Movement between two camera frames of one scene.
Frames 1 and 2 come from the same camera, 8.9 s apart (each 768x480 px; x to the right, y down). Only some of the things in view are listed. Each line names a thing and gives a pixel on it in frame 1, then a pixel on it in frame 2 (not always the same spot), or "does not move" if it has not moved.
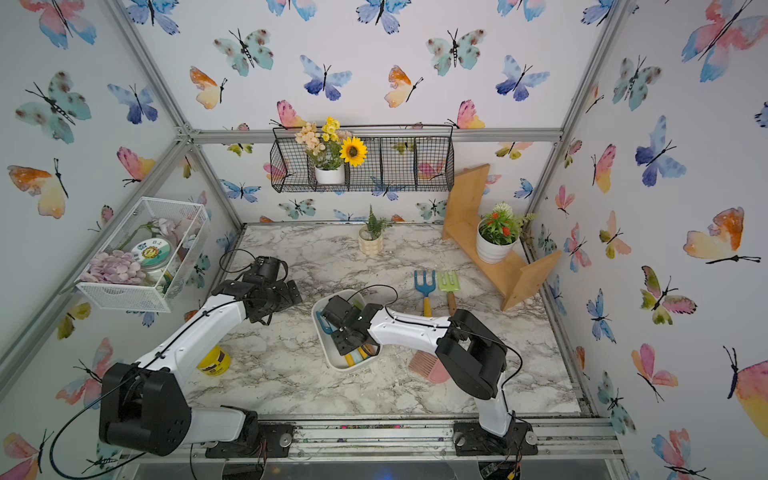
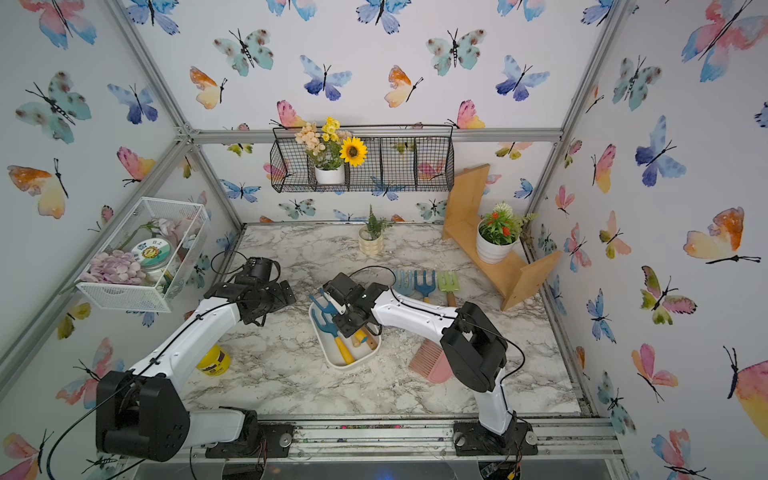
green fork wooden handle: (448, 281) does not move
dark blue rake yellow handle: (426, 289) does not move
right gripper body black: (341, 340) -> (345, 322)
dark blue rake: (325, 325) -> (329, 307)
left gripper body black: (281, 298) does not move
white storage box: (341, 317) does not move
